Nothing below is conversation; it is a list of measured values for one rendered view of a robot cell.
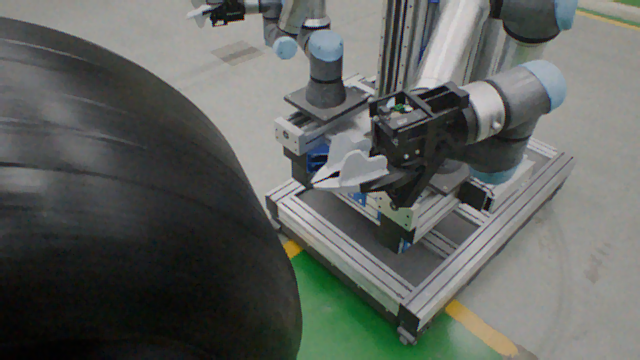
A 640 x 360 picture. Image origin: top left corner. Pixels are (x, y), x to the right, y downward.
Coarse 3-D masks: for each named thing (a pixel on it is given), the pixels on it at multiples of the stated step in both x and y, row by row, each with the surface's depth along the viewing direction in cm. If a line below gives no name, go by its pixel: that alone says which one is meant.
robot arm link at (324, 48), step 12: (312, 36) 149; (324, 36) 150; (336, 36) 150; (312, 48) 148; (324, 48) 146; (336, 48) 147; (312, 60) 151; (324, 60) 148; (336, 60) 149; (312, 72) 154; (324, 72) 151; (336, 72) 153
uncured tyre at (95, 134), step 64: (0, 64) 29; (64, 64) 33; (128, 64) 40; (0, 128) 24; (64, 128) 27; (128, 128) 31; (192, 128) 39; (0, 192) 23; (64, 192) 24; (128, 192) 27; (192, 192) 31; (0, 256) 22; (64, 256) 24; (128, 256) 26; (192, 256) 29; (256, 256) 35; (0, 320) 23; (64, 320) 25; (128, 320) 28; (192, 320) 31; (256, 320) 35
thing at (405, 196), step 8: (440, 144) 57; (448, 144) 58; (440, 152) 57; (448, 152) 58; (432, 160) 58; (440, 160) 58; (432, 168) 59; (416, 176) 59; (424, 176) 59; (432, 176) 60; (408, 184) 61; (416, 184) 60; (424, 184) 60; (392, 192) 62; (400, 192) 61; (408, 192) 61; (416, 192) 61; (392, 200) 63; (400, 200) 62; (408, 200) 61
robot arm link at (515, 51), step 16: (496, 0) 85; (512, 0) 84; (528, 0) 83; (544, 0) 81; (560, 0) 80; (576, 0) 80; (496, 16) 88; (512, 16) 86; (528, 16) 85; (544, 16) 83; (560, 16) 82; (512, 32) 90; (528, 32) 88; (544, 32) 87; (512, 48) 95; (528, 48) 93; (544, 48) 94; (512, 64) 98
